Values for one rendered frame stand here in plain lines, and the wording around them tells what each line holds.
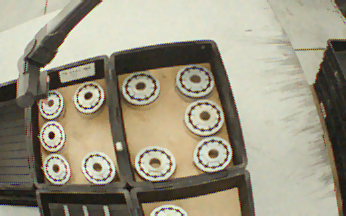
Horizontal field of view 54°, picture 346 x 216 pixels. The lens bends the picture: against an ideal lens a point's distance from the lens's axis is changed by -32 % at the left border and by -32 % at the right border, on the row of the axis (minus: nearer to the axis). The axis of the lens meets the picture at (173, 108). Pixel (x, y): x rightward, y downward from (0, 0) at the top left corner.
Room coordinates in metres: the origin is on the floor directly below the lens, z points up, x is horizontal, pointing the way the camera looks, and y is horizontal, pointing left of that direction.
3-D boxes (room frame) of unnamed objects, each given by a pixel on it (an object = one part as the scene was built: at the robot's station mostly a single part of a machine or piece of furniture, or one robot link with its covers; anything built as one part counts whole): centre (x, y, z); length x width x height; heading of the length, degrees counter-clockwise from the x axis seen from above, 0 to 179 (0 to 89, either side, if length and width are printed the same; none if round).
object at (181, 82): (0.72, -0.05, 0.86); 0.10 x 0.10 x 0.01
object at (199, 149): (0.51, -0.11, 0.86); 0.10 x 0.10 x 0.01
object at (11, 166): (0.46, 0.58, 0.87); 0.40 x 0.30 x 0.11; 13
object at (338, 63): (1.11, -0.98, 0.37); 0.40 x 0.30 x 0.45; 15
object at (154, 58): (0.60, -0.01, 0.87); 0.40 x 0.30 x 0.11; 13
